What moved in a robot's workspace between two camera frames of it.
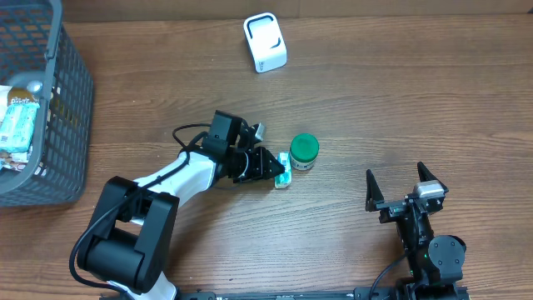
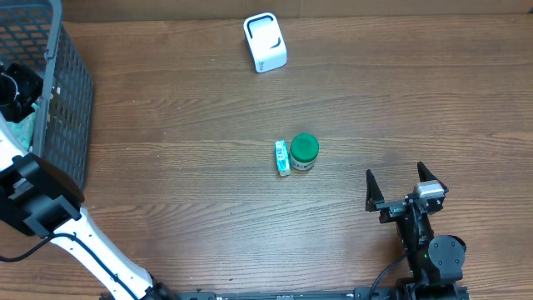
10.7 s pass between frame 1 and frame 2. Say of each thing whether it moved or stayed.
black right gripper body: stayed
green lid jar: stayed
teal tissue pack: moved
